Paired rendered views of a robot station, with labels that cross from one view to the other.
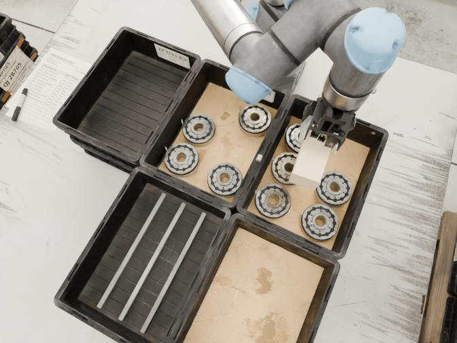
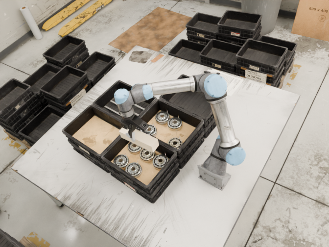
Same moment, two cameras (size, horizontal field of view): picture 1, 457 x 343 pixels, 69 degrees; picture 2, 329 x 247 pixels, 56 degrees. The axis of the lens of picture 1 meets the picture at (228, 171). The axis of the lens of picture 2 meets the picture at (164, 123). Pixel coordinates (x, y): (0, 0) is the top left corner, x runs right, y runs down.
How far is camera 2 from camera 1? 166 cm
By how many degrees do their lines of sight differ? 49
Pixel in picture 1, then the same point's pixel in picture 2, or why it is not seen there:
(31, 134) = not seen: hidden behind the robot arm
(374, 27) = (120, 91)
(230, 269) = (115, 131)
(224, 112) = (183, 135)
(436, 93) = not seen: outside the picture
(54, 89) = not seen: hidden behind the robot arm
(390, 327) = (78, 197)
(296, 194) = (136, 157)
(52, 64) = (233, 81)
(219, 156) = (161, 131)
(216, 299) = (106, 127)
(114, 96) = (199, 96)
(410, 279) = (91, 211)
